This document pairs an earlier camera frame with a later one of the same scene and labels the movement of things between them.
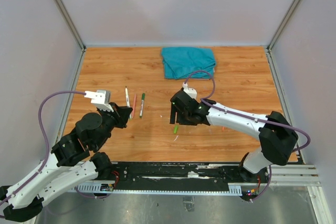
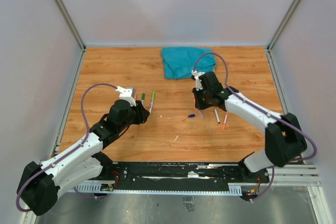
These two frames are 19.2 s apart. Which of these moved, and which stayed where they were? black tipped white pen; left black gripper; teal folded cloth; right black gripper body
Moved: left black gripper; right black gripper body
Stayed: black tipped white pen; teal folded cloth
